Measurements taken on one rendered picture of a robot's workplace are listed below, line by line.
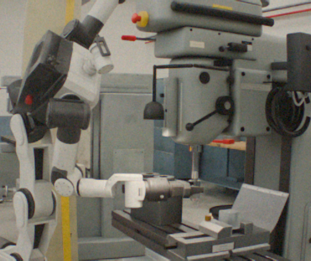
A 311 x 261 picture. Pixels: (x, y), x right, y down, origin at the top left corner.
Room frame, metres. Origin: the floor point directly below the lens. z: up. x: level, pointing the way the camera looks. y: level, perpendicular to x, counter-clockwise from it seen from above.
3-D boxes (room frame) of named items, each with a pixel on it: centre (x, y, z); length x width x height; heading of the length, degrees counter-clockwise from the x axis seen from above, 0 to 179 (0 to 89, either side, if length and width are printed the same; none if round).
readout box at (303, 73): (1.62, -0.56, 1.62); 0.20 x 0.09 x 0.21; 118
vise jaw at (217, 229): (1.54, -0.20, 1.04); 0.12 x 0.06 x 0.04; 25
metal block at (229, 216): (1.56, -0.25, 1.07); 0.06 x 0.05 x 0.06; 25
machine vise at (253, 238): (1.55, -0.22, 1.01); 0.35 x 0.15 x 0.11; 115
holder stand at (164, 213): (2.03, 0.00, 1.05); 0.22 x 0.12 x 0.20; 38
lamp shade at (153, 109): (1.63, 0.02, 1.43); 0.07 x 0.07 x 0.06
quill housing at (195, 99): (1.77, -0.14, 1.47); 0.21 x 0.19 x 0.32; 28
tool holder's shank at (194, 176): (1.77, -0.14, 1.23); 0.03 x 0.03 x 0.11
